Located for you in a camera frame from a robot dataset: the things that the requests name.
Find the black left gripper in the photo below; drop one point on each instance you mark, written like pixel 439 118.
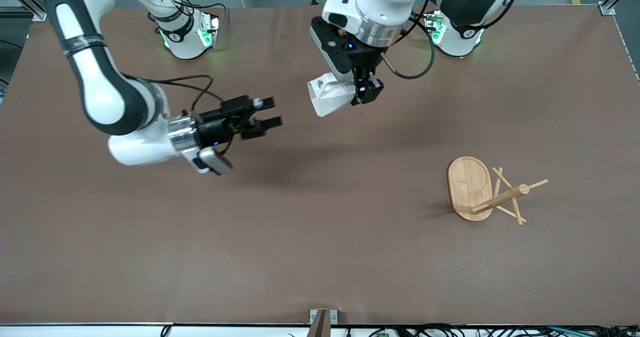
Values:
pixel 364 61

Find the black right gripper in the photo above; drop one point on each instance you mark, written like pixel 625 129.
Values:
pixel 214 131

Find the white faceted cup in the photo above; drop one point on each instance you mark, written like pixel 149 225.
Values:
pixel 332 97

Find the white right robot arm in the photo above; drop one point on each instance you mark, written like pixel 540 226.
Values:
pixel 100 92

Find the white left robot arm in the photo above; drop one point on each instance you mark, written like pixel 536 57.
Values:
pixel 395 4

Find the wooden cup rack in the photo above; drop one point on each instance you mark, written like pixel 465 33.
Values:
pixel 469 187

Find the large table cover sheet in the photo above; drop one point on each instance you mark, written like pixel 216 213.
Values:
pixel 320 237

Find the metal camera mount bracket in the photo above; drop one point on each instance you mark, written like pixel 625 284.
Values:
pixel 323 322

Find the white table edge rail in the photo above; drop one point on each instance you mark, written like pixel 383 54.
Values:
pixel 100 331

